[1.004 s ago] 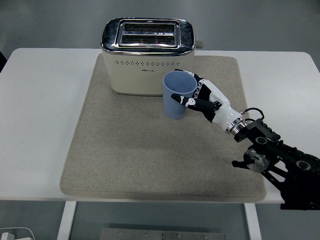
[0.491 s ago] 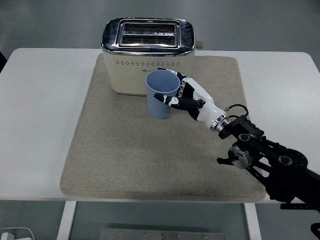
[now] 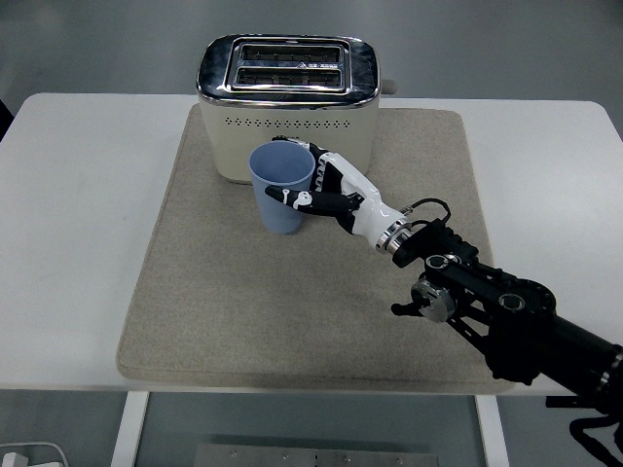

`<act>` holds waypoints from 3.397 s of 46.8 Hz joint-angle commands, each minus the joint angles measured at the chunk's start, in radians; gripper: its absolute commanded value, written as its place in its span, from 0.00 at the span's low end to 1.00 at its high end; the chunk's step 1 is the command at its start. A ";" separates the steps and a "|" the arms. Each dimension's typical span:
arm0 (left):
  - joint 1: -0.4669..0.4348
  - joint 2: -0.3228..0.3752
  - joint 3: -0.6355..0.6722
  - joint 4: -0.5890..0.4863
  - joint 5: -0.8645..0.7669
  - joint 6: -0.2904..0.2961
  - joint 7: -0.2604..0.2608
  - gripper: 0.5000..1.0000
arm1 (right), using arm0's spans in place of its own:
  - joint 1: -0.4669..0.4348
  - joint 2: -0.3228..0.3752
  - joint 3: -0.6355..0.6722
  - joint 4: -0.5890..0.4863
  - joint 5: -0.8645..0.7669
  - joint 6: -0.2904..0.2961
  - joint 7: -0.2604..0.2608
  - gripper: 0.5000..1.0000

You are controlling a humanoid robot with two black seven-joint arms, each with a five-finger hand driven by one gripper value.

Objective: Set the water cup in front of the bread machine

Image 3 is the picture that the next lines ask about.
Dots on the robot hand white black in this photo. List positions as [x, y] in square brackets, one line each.
[372, 214]

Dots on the blue plastic cup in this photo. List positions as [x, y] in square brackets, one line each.
[280, 214]

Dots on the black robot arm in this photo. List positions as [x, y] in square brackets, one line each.
[525, 321]

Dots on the cream and chrome toaster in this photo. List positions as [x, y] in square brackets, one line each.
[233, 146]

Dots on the beige fabric mat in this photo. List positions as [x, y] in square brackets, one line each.
[243, 301]

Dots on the grey metal plate with screws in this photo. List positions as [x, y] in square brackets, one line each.
[316, 457]

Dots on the white table leg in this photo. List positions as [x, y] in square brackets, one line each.
[127, 433]
[492, 433]

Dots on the dark object beside table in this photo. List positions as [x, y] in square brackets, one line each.
[4, 121]

